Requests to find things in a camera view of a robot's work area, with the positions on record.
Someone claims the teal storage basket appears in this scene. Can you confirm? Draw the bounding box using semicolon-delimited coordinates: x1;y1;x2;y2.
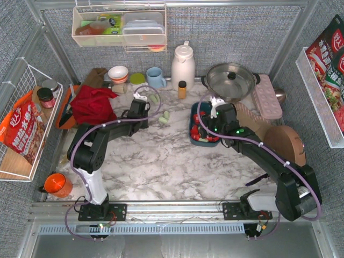
189;101;224;147

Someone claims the red cloth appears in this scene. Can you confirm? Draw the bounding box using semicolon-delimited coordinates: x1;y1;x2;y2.
70;85;118;125

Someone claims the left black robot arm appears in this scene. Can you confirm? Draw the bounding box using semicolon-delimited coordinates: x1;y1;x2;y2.
67;98;151;218

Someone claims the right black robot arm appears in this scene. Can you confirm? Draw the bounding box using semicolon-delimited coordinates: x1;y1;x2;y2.
198;104;323;221

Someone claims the striped pink cloth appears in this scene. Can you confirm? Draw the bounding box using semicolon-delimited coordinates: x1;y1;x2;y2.
234;103;262;121

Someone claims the glass pepper grinder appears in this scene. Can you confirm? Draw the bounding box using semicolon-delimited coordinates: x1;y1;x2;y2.
109;83;127;94

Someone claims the stainless steel pot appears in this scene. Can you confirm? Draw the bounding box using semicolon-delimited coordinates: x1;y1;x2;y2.
200;63;261;103

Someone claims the green lidded cup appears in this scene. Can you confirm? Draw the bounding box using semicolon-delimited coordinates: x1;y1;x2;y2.
130;73;146;85

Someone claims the white orange striped bowl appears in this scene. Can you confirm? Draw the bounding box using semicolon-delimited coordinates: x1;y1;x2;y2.
107;66;128;83

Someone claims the orange spice bottle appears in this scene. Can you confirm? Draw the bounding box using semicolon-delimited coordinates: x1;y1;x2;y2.
178;81;187;99

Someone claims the pink egg tray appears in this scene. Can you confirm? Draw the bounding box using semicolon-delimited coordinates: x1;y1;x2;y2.
252;74;283;120

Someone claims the blue mug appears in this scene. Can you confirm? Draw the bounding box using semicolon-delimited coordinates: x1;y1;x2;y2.
146;67;167;89

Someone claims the brown cloth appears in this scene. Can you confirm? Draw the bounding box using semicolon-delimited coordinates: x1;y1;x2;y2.
82;68;108;89

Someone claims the orange tray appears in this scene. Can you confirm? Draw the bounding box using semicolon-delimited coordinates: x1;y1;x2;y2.
55;87;76;130

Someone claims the white thermos jug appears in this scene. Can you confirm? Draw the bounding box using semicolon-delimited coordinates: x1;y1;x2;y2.
171;41;196;91

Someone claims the round wooden board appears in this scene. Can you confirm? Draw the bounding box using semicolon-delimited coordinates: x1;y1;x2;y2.
263;125;306;167

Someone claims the silver lidded jar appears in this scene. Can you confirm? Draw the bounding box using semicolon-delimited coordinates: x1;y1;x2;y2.
42;79;59;92

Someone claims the dark lidded jar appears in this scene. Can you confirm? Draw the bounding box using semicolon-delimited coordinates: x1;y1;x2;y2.
37;88;55;109

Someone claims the orange cup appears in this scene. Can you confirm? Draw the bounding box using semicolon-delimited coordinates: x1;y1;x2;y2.
44;173;73;198

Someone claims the green packaged item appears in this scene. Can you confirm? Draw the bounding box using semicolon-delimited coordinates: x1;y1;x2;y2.
97;14;123;35

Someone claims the clear plastic food container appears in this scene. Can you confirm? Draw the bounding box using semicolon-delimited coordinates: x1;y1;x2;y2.
122;12;165;46

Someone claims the red seasoning bag left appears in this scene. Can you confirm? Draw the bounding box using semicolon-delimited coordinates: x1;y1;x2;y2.
1;91;45;165

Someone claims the red seasoning bag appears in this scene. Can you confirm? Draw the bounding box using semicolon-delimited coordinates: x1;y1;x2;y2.
1;91;45;165
306;14;343;132

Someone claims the red seasoning bag right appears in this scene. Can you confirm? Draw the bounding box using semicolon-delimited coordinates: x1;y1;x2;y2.
306;14;343;132

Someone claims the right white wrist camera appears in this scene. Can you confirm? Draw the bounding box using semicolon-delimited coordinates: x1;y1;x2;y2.
210;96;226;119

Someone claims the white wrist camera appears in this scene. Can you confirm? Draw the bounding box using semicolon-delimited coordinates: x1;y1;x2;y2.
133;92;148;102
210;96;226;119

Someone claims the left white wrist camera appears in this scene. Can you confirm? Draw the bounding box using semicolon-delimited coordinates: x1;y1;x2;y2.
133;92;148;102

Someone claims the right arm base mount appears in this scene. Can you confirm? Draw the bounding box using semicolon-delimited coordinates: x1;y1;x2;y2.
221;202;273;220

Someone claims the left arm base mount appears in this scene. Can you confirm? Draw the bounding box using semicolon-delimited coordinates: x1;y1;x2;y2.
78;203;127;222

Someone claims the cream wall basket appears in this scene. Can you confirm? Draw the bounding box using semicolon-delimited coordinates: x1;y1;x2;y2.
71;4;167;51

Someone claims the white wire basket right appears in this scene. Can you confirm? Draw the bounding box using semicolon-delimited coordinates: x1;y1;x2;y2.
295;47;343;148

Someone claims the white wire basket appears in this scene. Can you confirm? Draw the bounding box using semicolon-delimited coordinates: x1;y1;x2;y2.
295;47;343;148
1;57;63;182

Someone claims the white wire basket left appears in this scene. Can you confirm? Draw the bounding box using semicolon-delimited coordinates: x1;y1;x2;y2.
1;57;63;182

